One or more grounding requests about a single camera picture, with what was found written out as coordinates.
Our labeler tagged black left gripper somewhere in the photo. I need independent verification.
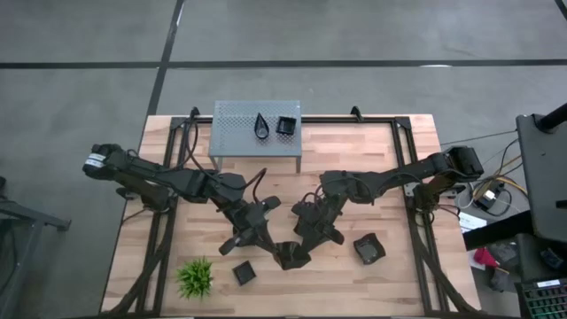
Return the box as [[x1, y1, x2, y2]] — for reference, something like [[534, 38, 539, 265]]
[[219, 197, 284, 261]]

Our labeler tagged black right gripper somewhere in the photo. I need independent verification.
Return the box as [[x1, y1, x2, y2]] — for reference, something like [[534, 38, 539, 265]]
[[291, 197, 346, 261]]

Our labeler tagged black wavy square bowl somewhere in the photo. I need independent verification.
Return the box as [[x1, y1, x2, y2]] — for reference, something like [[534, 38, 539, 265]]
[[353, 232, 387, 266], [273, 240, 313, 271]]

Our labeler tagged black teardrop mini plate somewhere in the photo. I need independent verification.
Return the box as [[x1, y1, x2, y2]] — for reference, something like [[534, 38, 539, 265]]
[[253, 112, 270, 141]]

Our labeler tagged small black square plate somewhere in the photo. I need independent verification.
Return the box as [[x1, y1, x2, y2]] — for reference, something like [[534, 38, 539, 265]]
[[275, 115, 298, 136]]

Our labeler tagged green artificial plant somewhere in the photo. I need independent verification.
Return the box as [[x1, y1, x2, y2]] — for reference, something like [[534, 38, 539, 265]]
[[175, 255, 214, 300]]

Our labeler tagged grey perforated metal shelf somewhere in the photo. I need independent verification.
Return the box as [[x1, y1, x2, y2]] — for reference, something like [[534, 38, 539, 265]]
[[207, 99, 304, 174]]

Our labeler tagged white paper sheet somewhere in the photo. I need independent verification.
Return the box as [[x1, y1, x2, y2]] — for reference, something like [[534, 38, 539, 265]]
[[458, 211, 488, 234]]

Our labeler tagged red floor item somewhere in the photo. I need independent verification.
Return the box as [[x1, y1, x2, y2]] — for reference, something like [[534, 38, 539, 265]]
[[472, 246, 501, 269]]

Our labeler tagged white blue power device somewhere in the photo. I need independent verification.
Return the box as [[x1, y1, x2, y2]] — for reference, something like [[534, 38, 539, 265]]
[[471, 188, 506, 213]]

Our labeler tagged black desk beam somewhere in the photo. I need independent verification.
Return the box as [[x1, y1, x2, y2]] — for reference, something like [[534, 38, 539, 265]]
[[462, 210, 535, 251]]

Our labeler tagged black desk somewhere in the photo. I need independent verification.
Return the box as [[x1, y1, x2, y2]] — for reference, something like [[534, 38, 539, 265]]
[[516, 102, 567, 244]]

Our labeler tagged grey metal stand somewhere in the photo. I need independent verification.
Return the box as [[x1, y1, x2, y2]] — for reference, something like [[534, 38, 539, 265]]
[[0, 176, 72, 319]]

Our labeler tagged black backlit keyboard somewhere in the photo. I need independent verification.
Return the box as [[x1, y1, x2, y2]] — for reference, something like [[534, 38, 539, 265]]
[[521, 278, 567, 319]]

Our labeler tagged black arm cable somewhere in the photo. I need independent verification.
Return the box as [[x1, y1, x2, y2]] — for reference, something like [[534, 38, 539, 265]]
[[183, 117, 222, 178]]

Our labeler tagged black yellow cable bundle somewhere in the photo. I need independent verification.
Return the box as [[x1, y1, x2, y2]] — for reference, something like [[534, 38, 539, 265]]
[[440, 128, 531, 218]]

